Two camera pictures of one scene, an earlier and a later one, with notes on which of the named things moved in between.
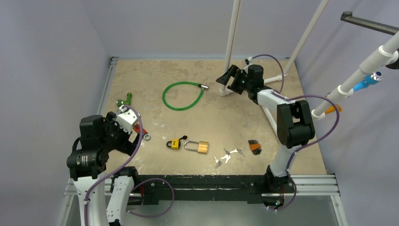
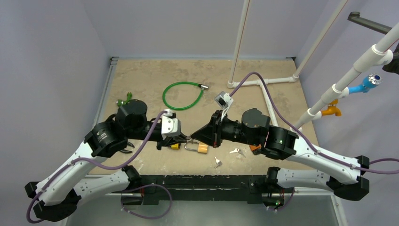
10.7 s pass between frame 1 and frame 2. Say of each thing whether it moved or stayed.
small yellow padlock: stayed
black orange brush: stayed
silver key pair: stayed
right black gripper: moved
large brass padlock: stayed
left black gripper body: moved
